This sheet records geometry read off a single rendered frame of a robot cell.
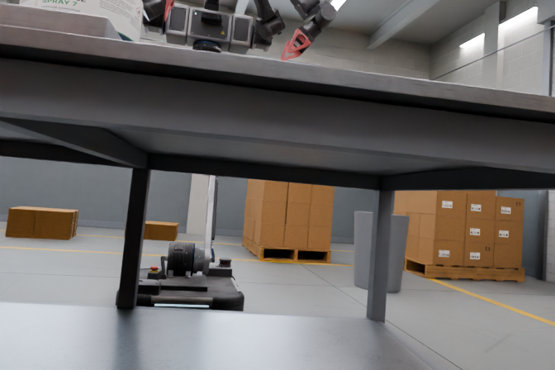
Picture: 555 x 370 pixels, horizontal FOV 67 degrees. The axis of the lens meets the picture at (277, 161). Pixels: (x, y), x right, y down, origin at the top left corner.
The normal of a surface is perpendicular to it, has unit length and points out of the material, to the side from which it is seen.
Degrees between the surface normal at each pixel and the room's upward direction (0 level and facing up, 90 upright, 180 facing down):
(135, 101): 90
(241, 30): 90
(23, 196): 90
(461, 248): 90
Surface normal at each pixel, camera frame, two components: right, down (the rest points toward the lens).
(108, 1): 0.76, 0.01
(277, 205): 0.23, -0.06
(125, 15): 0.91, 0.04
